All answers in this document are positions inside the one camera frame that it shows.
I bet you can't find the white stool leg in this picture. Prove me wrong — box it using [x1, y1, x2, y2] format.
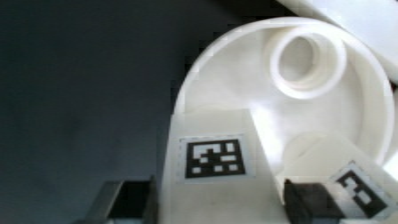
[160, 110, 289, 224]
[277, 134, 398, 224]

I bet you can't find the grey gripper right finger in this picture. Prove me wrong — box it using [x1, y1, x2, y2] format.
[282, 179, 344, 224]

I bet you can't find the white U-shaped fence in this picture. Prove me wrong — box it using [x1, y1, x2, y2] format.
[277, 0, 398, 84]

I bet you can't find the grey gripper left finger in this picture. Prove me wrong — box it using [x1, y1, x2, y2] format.
[73, 177, 158, 224]

